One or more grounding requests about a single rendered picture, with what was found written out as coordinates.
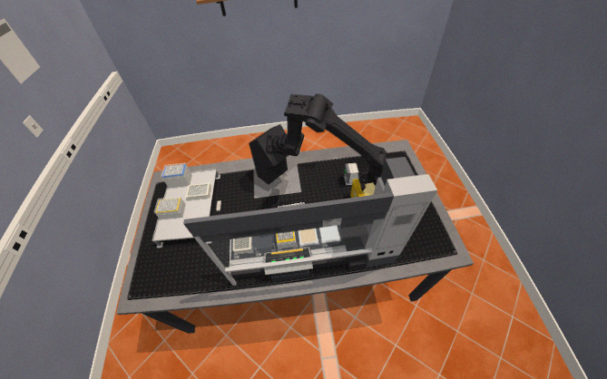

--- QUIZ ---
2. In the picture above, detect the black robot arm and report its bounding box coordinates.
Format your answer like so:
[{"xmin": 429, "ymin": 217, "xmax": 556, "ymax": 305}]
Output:
[{"xmin": 266, "ymin": 94, "xmax": 389, "ymax": 186}]

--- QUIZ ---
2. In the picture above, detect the white box with label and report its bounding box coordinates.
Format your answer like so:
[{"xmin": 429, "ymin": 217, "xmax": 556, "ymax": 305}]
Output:
[{"xmin": 344, "ymin": 163, "xmax": 358, "ymax": 185}]

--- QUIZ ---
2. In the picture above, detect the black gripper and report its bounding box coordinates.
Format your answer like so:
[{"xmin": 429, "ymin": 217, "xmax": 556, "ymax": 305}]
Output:
[{"xmin": 358, "ymin": 168, "xmax": 378, "ymax": 191}]

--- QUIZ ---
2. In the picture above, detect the yellow open-top bin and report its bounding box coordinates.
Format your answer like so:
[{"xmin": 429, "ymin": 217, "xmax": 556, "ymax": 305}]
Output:
[{"xmin": 350, "ymin": 179, "xmax": 364, "ymax": 198}]

